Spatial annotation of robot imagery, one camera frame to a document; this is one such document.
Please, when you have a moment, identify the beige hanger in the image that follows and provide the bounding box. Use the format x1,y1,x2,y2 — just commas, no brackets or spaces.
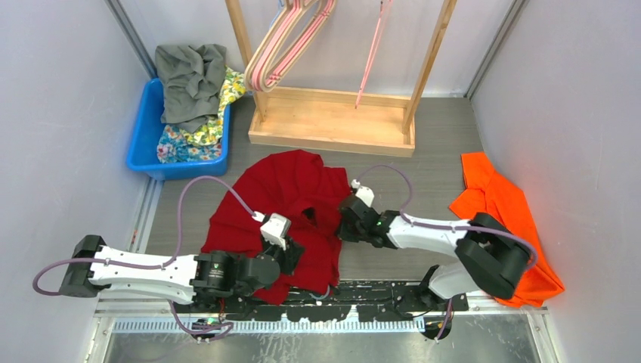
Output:
243,0,321,93

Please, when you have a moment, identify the yellow floral garment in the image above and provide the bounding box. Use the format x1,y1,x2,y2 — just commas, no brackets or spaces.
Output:
181,66,247,147

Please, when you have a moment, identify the blue plastic bin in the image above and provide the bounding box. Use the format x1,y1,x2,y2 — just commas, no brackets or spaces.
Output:
126,78,232,181

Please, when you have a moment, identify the grey garment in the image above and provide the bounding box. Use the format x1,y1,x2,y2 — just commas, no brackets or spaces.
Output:
155,44,227,133

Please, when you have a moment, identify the wooden clothes rack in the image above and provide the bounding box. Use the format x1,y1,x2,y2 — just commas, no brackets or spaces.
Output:
226,1,457,157

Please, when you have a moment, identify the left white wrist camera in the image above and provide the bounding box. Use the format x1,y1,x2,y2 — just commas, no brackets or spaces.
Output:
252,212,291,250

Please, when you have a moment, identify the grey-blue hanger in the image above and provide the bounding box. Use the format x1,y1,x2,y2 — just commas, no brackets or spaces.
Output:
309,285,332,301

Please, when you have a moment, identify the red skirt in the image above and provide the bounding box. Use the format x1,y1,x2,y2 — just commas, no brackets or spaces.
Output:
200,149,352,306

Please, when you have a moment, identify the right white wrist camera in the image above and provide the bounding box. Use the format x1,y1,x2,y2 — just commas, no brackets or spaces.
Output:
350,179,375,207

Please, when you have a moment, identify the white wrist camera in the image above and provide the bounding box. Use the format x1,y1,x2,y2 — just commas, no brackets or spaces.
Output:
350,179,375,207
252,212,291,250

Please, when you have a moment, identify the slotted cable duct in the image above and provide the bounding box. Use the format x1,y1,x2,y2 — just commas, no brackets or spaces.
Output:
112,316,425,334

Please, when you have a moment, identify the blue floral garment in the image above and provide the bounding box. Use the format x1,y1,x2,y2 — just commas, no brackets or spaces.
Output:
156,125,221,163

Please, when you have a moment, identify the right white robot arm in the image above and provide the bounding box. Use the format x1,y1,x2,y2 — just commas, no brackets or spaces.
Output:
337,194,536,311

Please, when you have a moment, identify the thin pink wire hanger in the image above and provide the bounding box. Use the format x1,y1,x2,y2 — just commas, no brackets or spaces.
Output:
355,0,394,109

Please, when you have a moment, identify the orange garment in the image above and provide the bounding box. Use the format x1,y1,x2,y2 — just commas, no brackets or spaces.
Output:
449,152,565,308

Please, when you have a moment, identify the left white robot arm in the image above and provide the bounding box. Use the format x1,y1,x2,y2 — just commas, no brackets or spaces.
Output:
58,235,305,312

